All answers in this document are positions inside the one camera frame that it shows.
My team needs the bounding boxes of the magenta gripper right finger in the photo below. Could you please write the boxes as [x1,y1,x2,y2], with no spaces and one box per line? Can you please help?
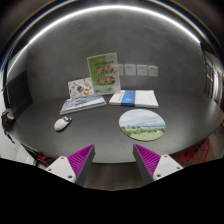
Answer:
[133,144,182,185]

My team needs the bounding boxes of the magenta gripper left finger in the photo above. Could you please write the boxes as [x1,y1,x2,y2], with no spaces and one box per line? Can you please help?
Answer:
[46,145,95,186]

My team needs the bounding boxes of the round landscape mouse pad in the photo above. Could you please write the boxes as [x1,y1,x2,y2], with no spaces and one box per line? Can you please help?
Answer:
[119,109,166,141]

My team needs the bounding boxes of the white computer mouse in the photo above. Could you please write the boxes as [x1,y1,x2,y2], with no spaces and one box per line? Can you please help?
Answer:
[54,116,71,131]

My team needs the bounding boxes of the grey patterned book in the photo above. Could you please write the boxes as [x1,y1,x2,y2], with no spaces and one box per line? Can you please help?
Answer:
[60,95,106,115]

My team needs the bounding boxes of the white book blue stripe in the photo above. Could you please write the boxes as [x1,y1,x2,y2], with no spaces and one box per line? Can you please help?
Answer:
[109,90,159,108]

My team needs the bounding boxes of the small colourful illustrated card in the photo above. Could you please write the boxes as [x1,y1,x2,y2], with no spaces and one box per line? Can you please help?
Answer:
[68,78,94,98]

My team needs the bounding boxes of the green food poster card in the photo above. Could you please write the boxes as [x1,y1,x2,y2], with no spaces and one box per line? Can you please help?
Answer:
[87,53,121,95]

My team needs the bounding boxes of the red chair frame left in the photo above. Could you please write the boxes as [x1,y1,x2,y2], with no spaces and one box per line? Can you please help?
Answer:
[37,153,55,166]

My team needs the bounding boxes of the red chair frame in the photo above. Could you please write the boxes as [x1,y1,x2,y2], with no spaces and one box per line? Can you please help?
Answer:
[176,138,210,166]
[37,153,55,166]

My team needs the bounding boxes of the red chair frame right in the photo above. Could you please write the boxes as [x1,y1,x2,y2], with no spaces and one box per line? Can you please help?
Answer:
[176,138,210,166]

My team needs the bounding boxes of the black device with cable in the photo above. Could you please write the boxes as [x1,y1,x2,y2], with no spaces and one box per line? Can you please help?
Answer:
[1,111,15,143]

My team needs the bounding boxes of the white wall socket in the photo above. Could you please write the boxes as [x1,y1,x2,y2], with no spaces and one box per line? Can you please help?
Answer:
[148,66,158,77]
[125,64,136,75]
[137,65,148,76]
[118,64,124,76]

